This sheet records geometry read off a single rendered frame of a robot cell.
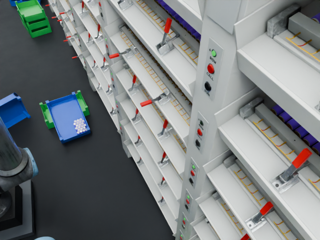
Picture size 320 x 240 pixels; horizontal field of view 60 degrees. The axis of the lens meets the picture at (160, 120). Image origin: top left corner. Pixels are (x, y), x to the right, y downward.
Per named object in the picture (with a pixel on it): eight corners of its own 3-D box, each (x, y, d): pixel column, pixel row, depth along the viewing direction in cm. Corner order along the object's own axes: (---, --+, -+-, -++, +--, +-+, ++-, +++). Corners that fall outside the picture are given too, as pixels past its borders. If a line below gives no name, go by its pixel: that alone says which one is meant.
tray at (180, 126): (190, 153, 80) (182, 138, 73) (114, 45, 116) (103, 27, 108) (247, 115, 81) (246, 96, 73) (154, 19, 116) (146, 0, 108)
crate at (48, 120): (48, 129, 194) (45, 122, 188) (42, 110, 206) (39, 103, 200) (90, 114, 203) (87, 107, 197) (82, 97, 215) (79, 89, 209)
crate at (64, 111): (90, 133, 192) (90, 129, 185) (62, 144, 186) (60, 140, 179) (75, 96, 200) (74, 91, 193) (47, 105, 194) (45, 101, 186)
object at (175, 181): (182, 206, 109) (173, 197, 97) (123, 107, 144) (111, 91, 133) (225, 178, 109) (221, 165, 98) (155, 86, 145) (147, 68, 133)
